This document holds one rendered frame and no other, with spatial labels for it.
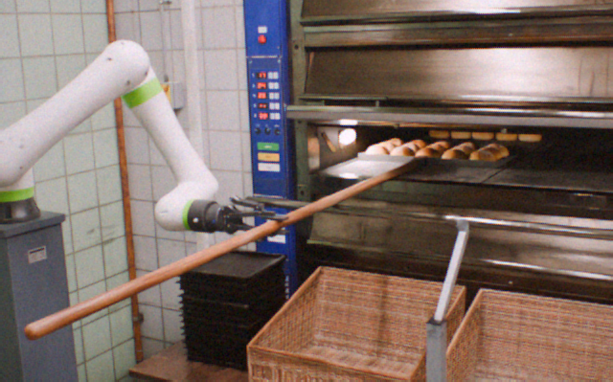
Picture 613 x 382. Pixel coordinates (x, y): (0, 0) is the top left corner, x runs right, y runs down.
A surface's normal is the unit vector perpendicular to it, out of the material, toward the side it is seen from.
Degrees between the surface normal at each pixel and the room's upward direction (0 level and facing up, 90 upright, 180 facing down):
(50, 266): 90
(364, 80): 70
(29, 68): 90
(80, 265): 90
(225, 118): 90
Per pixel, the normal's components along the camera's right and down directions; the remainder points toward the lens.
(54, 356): 0.83, 0.07
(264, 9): -0.50, 0.18
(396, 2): -0.48, -0.16
